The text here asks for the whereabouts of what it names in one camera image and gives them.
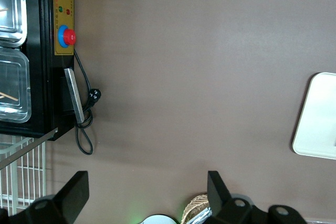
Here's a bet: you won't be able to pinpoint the silver machine side bar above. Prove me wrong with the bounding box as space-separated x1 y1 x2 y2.
64 68 85 124

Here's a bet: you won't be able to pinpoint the yellow machine control panel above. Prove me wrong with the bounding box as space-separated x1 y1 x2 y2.
53 0 75 56

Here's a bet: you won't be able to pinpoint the red emergency stop button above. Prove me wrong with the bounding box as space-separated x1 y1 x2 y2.
57 24 77 48

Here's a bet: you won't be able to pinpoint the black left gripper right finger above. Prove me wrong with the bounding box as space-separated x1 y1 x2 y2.
207 170 263 224

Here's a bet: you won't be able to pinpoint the white wire rack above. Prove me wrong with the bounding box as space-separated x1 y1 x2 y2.
0 134 48 217

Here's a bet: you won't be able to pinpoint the wicker basket with foil containers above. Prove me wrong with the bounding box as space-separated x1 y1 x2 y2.
181 194 211 224

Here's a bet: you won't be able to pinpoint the black machine power cable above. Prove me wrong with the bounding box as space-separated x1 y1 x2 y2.
73 49 102 156

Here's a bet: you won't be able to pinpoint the stacked foil containers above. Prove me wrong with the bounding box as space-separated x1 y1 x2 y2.
187 207 213 224

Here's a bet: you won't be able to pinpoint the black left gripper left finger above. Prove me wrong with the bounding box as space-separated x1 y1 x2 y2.
26 170 90 224

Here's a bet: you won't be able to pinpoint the black tray sealing machine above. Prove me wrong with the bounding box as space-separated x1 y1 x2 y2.
0 0 77 141

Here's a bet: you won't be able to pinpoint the steel food pan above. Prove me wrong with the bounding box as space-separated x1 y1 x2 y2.
0 47 32 123
0 0 28 47

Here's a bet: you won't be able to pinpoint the cream serving tray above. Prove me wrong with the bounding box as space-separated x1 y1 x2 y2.
291 72 336 161

